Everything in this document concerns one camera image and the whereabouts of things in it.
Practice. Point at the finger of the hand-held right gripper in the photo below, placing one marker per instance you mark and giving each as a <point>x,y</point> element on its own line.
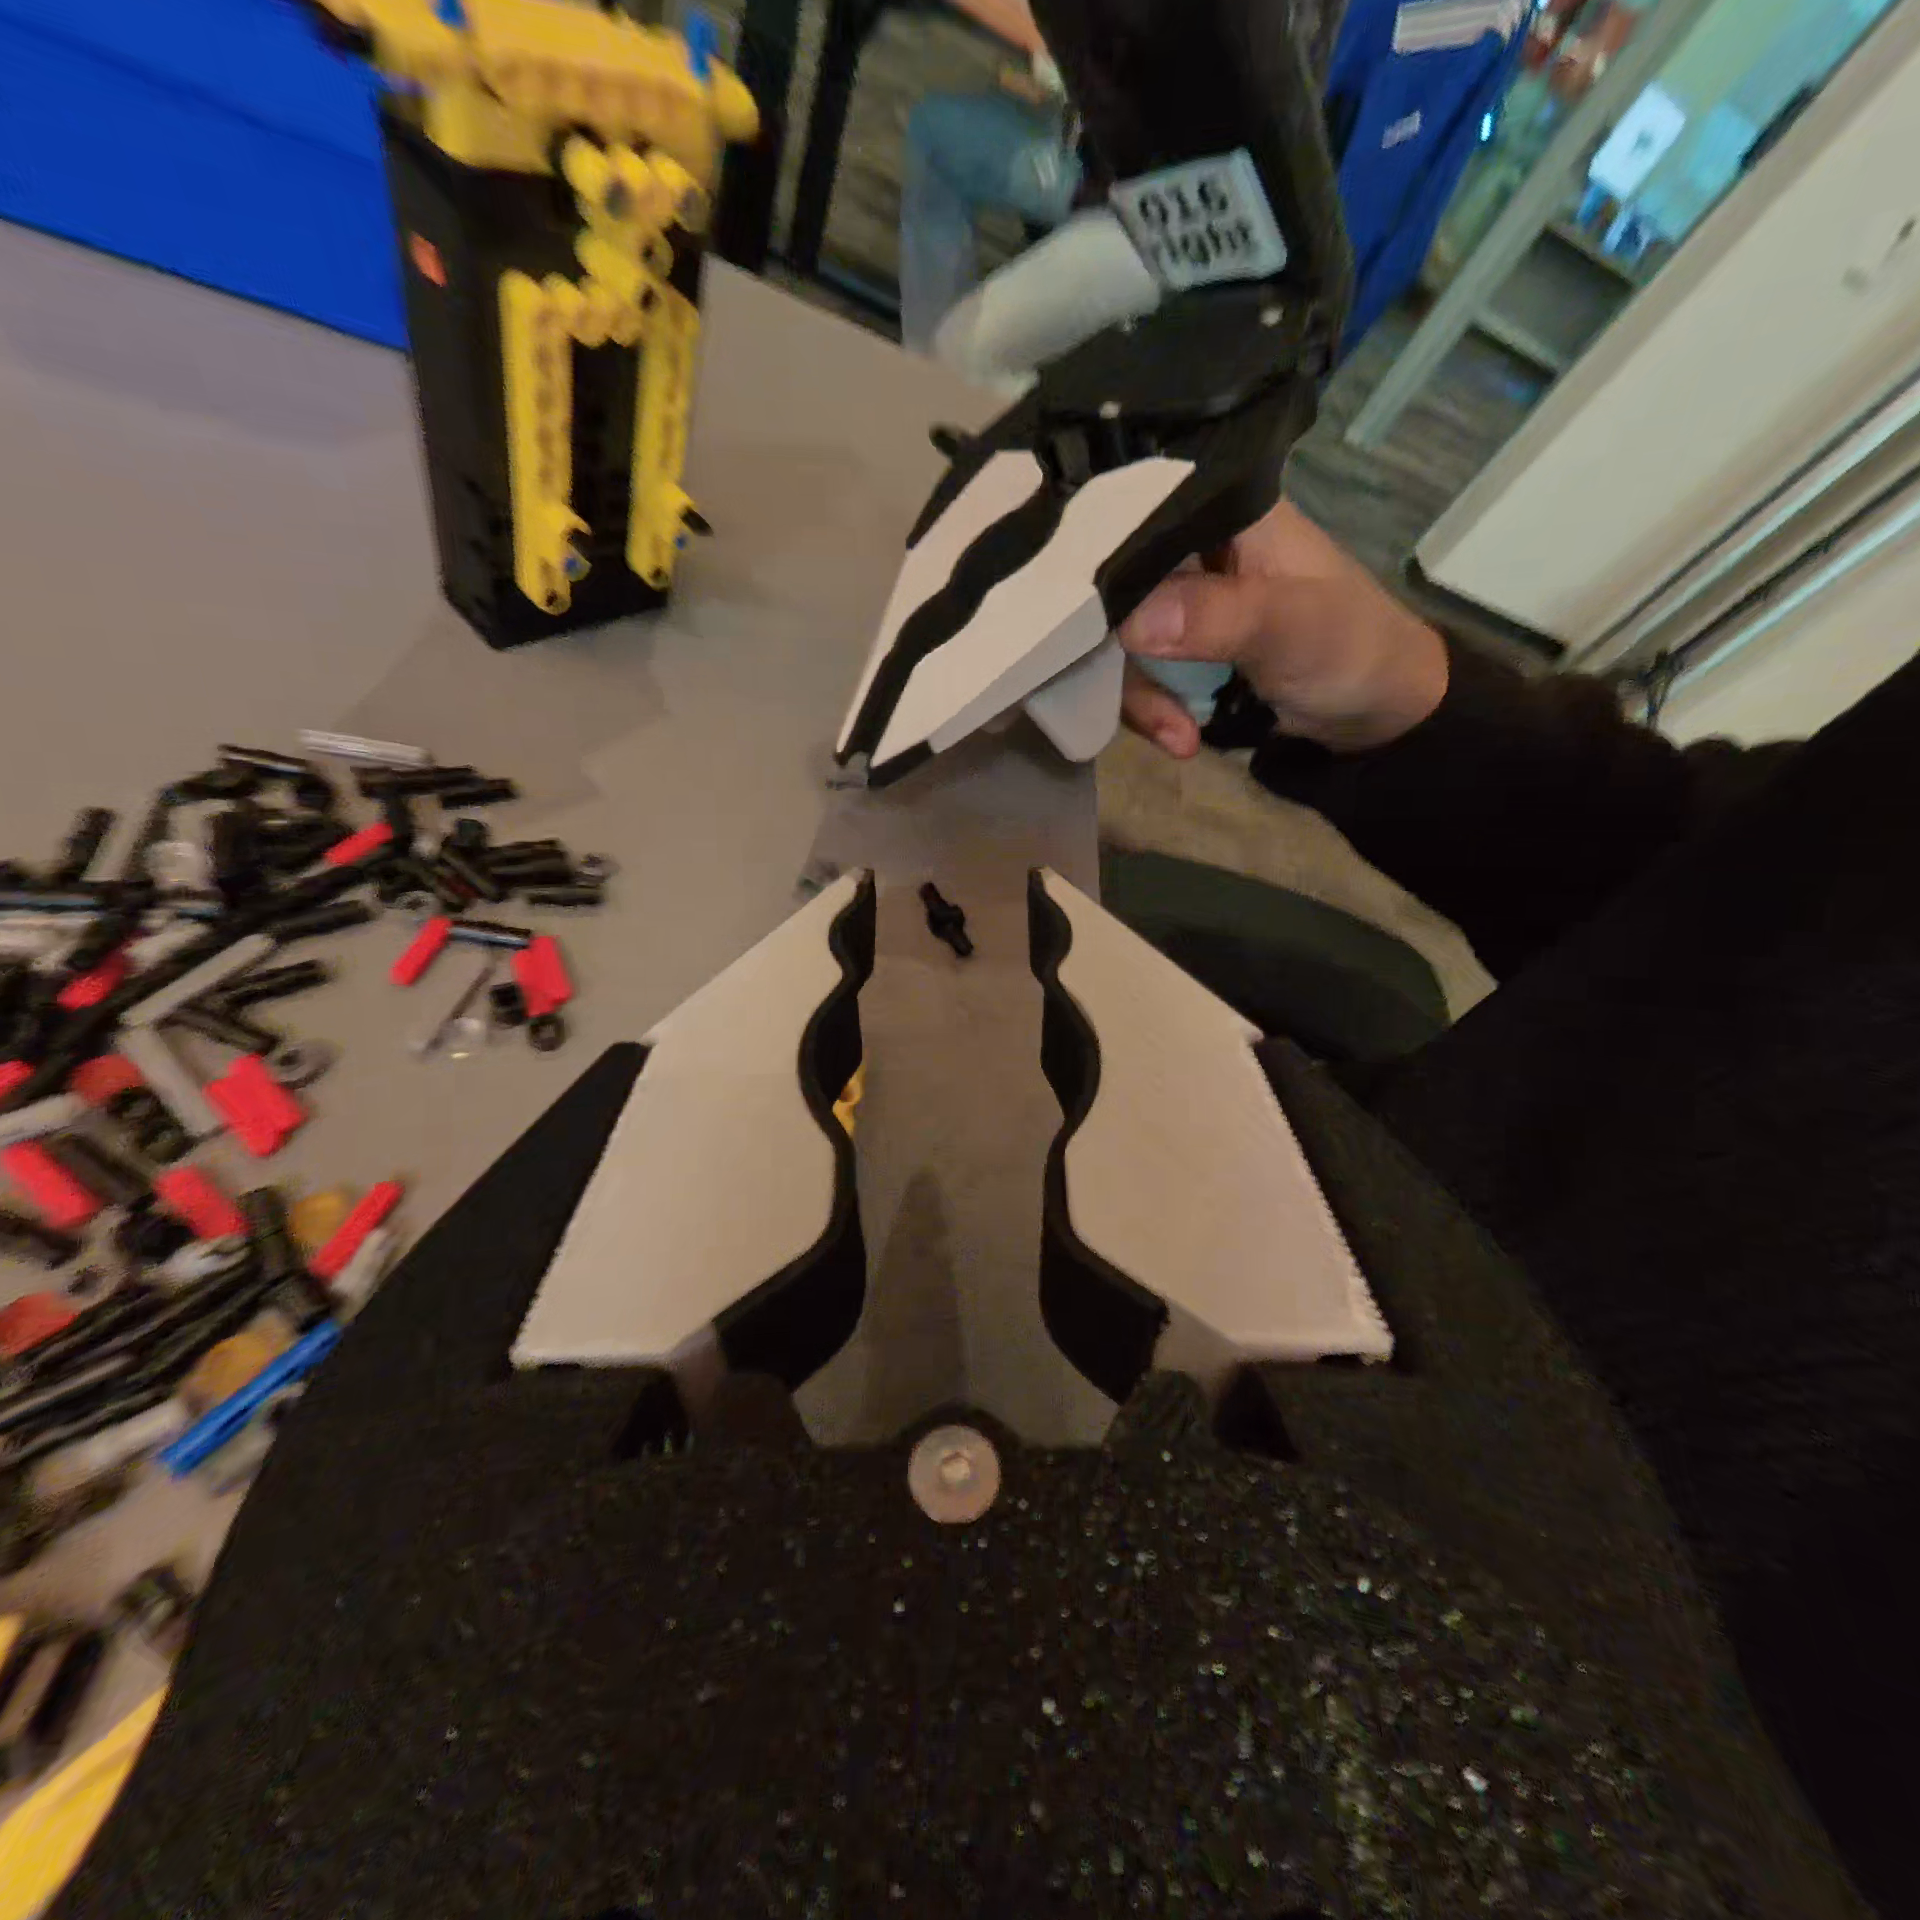
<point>1050,601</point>
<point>959,524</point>

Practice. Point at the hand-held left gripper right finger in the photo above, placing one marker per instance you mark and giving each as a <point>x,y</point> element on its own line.
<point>1201,1185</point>

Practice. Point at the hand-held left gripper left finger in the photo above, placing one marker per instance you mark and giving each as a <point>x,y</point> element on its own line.
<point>705,1185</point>

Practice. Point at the yellow connector beam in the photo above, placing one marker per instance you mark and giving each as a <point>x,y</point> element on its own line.
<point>849,1102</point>

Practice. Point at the black connector pin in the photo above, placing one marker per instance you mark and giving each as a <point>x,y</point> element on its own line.
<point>946,920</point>

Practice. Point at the person's right forearm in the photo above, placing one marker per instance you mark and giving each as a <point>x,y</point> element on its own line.
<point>1560,810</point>

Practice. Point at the person's right hand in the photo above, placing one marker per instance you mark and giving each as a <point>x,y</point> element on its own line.
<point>1322,644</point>

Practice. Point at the black office chair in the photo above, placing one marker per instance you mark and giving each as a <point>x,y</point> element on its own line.
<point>1275,961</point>

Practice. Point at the blue fabric cover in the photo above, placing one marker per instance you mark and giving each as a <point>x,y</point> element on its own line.
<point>1412,197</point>

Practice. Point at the pile of plastic building pieces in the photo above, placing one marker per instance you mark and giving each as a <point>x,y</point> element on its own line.
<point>451,866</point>

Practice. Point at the white low cabinet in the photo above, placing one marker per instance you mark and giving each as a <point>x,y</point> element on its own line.
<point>1680,450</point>

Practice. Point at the black tower with yellow beams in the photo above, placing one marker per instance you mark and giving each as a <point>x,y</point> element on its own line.
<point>466,450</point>

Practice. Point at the person's black knit sweater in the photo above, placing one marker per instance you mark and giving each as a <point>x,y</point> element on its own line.
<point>1726,1274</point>

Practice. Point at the light grey axle rod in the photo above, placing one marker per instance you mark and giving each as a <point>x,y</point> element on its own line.
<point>360,746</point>

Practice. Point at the blue storage bin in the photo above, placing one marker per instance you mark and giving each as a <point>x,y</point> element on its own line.
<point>151,153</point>

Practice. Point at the large yellow curved panel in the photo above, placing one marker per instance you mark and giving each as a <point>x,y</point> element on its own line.
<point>62,1832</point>

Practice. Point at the black stand post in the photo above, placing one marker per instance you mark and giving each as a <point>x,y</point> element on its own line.
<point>753,135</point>
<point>833,135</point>

